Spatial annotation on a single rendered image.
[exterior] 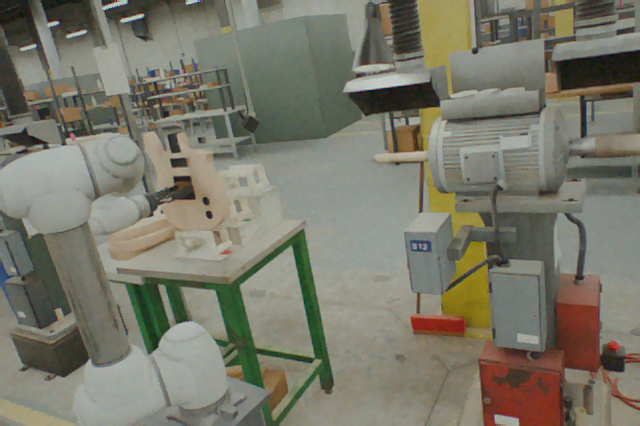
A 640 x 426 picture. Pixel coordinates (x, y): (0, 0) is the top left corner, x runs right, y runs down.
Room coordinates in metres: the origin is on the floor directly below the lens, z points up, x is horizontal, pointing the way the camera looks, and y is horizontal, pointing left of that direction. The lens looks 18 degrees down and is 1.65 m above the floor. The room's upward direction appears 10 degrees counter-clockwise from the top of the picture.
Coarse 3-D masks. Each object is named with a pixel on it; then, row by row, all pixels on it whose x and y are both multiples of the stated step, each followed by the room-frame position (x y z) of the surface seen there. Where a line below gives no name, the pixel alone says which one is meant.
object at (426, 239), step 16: (416, 224) 1.37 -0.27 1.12; (432, 224) 1.34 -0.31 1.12; (448, 224) 1.38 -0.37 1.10; (416, 240) 1.31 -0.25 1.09; (432, 240) 1.29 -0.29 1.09; (448, 240) 1.37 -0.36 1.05; (416, 256) 1.32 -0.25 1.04; (432, 256) 1.29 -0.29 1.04; (496, 256) 1.38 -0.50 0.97; (416, 272) 1.32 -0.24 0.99; (432, 272) 1.29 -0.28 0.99; (448, 272) 1.34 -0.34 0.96; (416, 288) 1.32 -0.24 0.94; (432, 288) 1.30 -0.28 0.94; (448, 288) 1.40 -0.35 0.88
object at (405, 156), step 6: (378, 156) 1.72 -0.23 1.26; (384, 156) 1.71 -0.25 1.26; (390, 156) 1.70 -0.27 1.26; (396, 156) 1.68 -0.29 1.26; (402, 156) 1.67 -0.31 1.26; (408, 156) 1.66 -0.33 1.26; (414, 156) 1.65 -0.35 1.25; (420, 156) 1.64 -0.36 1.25; (378, 162) 1.72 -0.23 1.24; (384, 162) 1.71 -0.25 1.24
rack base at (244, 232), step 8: (256, 216) 2.06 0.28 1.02; (240, 224) 1.99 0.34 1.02; (248, 224) 2.01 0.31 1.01; (256, 224) 2.05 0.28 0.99; (216, 232) 2.03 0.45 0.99; (232, 232) 1.98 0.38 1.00; (240, 232) 1.96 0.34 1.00; (248, 232) 2.00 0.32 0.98; (256, 232) 2.04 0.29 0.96; (264, 232) 2.08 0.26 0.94; (216, 240) 2.04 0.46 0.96; (232, 240) 1.99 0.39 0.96; (240, 240) 1.96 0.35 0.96; (248, 240) 1.99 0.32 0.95
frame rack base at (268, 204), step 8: (232, 192) 2.25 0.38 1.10; (240, 192) 2.22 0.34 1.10; (248, 192) 2.19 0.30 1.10; (264, 192) 2.14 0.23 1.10; (272, 192) 2.18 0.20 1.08; (248, 200) 2.12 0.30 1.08; (256, 200) 2.10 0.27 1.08; (264, 200) 2.12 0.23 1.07; (272, 200) 2.17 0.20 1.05; (240, 208) 2.15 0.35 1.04; (256, 208) 2.10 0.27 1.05; (264, 208) 2.11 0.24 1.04; (272, 208) 2.16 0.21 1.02; (280, 208) 2.21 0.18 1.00; (264, 216) 2.10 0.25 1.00; (272, 216) 2.15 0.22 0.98; (280, 216) 2.20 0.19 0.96; (264, 224) 2.09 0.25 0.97; (272, 224) 2.14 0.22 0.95
